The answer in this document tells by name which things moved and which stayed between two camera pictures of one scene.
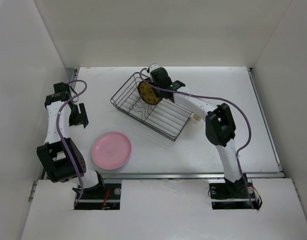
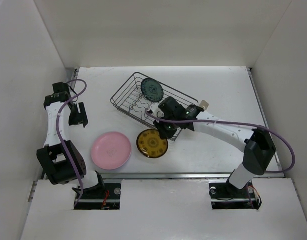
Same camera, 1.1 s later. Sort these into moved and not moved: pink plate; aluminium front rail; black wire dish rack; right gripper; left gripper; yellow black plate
Moved: right gripper; yellow black plate
Not moved: pink plate; black wire dish rack; aluminium front rail; left gripper
